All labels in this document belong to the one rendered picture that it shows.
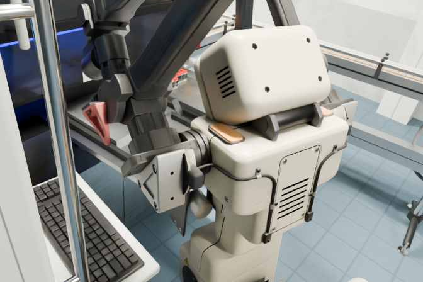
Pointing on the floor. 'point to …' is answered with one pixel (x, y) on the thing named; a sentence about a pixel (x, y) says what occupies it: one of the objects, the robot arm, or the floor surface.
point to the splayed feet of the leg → (410, 228)
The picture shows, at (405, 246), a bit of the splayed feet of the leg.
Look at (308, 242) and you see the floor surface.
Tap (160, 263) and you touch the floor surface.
